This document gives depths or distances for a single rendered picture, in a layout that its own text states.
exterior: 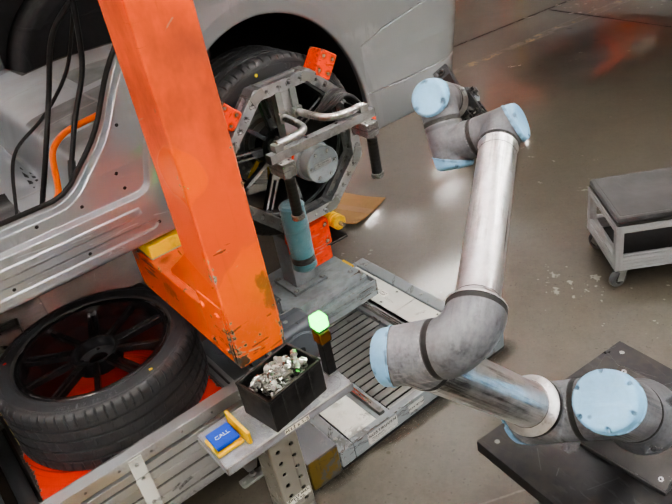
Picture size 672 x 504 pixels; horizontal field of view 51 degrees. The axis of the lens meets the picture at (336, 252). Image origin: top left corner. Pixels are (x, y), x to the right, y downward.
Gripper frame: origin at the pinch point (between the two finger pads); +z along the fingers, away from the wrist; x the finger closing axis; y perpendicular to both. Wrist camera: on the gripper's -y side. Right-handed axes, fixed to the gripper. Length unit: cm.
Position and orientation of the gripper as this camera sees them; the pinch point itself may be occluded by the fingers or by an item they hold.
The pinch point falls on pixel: (472, 101)
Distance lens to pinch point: 204.5
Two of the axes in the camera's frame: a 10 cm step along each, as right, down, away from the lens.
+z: 4.9, -1.1, 8.7
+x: 7.1, -5.3, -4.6
